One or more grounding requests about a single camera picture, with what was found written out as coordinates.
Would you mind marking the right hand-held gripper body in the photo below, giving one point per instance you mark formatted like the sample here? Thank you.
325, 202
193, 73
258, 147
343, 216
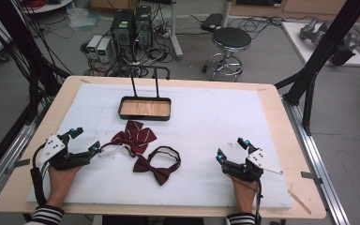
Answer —
256, 161

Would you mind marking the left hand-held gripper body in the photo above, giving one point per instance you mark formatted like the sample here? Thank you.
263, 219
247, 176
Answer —
54, 148

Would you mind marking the striped dark red bow tie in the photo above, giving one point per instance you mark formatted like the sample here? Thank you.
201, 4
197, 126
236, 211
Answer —
137, 137

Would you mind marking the black stand with wooden tray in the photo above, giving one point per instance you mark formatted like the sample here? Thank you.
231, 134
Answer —
145, 118

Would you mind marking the plain dark red bow tie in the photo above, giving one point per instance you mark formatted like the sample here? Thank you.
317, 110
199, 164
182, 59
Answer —
159, 173

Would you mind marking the person's right hand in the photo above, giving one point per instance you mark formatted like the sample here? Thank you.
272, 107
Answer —
245, 195

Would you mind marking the person's left hand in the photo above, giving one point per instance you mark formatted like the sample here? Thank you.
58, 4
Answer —
61, 184

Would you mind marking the white foam mat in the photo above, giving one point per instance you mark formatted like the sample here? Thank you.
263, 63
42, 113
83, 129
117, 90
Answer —
200, 131

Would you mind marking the thin wooden stick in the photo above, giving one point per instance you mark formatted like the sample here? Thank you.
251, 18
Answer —
300, 201

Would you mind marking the white power supply box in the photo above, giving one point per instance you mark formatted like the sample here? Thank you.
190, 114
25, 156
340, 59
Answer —
104, 50
93, 45

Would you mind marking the black round stool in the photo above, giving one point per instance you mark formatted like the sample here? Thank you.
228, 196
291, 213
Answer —
231, 39

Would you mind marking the black computer tower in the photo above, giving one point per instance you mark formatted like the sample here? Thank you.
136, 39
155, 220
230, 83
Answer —
143, 26
122, 31

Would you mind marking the white floor board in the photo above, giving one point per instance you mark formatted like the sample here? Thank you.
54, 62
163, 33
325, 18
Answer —
296, 40

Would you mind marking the clear plastic bag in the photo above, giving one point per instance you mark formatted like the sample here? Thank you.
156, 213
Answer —
82, 17

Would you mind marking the flat black box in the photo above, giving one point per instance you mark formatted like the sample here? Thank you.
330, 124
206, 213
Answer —
212, 22

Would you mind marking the grey table leg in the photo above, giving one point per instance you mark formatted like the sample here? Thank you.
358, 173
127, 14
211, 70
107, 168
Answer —
175, 37

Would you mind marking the round white table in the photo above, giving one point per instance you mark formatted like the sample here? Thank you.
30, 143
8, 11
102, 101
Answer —
48, 7

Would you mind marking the grey metal bracket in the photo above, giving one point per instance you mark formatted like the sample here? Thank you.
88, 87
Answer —
18, 165
311, 176

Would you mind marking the aluminium rail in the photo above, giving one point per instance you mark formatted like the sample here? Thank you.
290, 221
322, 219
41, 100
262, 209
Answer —
9, 156
318, 162

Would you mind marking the black metal frame strut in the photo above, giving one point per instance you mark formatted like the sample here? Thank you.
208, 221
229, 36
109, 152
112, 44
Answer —
325, 47
18, 40

